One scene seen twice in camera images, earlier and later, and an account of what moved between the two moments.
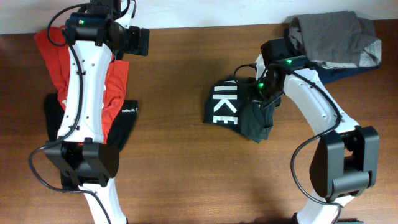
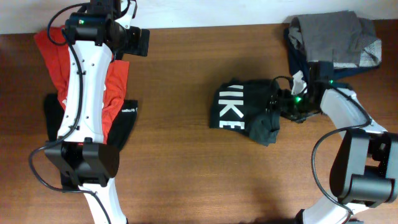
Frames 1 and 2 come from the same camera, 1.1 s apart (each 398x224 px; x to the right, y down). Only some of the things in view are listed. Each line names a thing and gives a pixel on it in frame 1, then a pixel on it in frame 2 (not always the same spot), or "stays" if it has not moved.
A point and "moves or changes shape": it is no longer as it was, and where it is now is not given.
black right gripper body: [268, 93] -> [295, 106]
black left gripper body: [132, 38] stays
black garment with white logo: [119, 129] stays
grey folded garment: [337, 38] stays
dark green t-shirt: [230, 105] moves or changes shape
